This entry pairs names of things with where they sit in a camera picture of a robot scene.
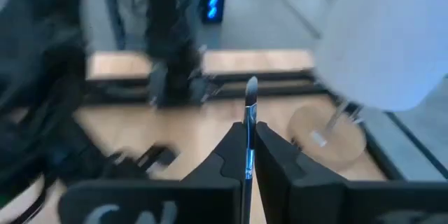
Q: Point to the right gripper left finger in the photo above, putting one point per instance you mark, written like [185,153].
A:
[210,199]

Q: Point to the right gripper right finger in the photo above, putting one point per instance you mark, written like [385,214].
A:
[297,196]

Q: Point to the white shade wooden base lamp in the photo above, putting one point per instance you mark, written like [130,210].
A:
[378,42]

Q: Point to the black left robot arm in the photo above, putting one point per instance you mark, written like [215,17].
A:
[171,35]

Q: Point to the thin black makeup brush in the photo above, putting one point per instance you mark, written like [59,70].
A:
[250,112]

